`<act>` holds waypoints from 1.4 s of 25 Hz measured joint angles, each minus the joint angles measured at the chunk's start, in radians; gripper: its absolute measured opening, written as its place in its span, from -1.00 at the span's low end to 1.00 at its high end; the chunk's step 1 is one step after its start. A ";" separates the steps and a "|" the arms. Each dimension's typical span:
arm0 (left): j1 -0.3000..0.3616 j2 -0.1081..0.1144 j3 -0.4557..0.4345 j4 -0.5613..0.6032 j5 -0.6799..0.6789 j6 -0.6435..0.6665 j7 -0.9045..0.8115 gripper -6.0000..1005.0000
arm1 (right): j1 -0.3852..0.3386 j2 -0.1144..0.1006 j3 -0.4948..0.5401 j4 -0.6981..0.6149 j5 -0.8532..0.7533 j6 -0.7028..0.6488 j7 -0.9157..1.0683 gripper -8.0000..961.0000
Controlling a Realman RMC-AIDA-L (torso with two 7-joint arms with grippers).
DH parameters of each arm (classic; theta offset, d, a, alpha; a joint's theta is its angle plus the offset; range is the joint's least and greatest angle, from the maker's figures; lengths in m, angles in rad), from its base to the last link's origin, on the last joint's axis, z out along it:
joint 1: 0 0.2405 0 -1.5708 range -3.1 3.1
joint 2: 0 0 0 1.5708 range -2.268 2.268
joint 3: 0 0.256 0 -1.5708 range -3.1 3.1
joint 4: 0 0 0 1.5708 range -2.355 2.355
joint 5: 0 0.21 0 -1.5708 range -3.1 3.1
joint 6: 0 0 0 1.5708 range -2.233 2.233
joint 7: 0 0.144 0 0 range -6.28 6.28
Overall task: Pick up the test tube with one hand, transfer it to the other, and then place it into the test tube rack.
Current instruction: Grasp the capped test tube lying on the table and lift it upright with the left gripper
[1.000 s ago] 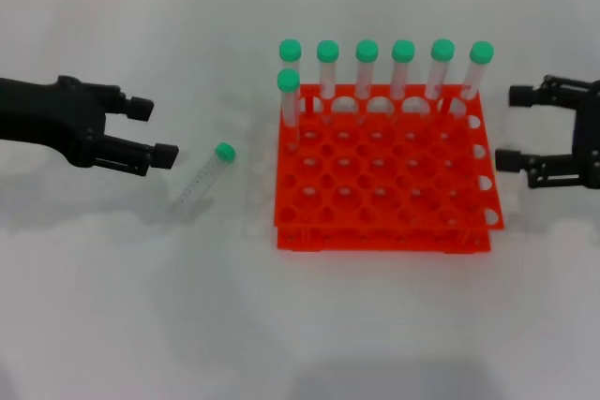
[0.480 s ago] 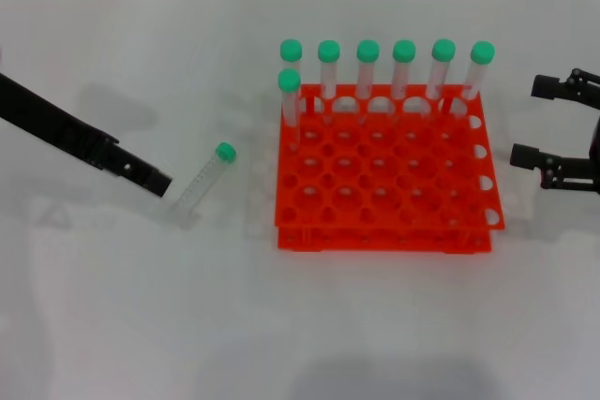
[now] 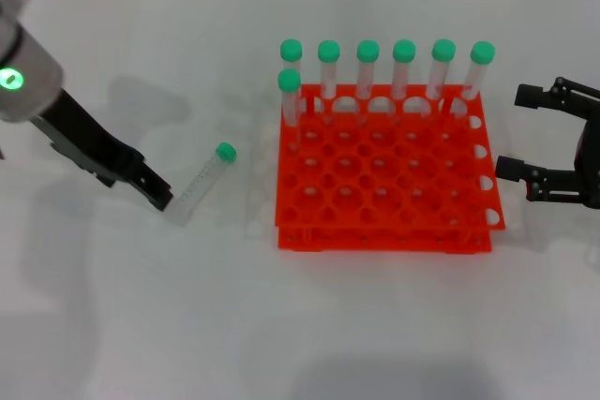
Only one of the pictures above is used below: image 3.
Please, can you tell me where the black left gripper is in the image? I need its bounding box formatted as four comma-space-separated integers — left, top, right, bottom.
30, 85, 174, 213

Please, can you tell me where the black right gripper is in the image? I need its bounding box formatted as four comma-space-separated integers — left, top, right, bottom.
495, 75, 600, 210

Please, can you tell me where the clear green-capped test tube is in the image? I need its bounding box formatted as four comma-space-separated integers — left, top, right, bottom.
355, 39, 381, 126
424, 38, 457, 101
317, 39, 341, 126
461, 40, 496, 101
392, 38, 417, 123
277, 68, 303, 153
279, 38, 304, 115
168, 141, 238, 228

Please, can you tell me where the orange test tube rack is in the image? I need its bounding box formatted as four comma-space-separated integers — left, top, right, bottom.
272, 83, 507, 255

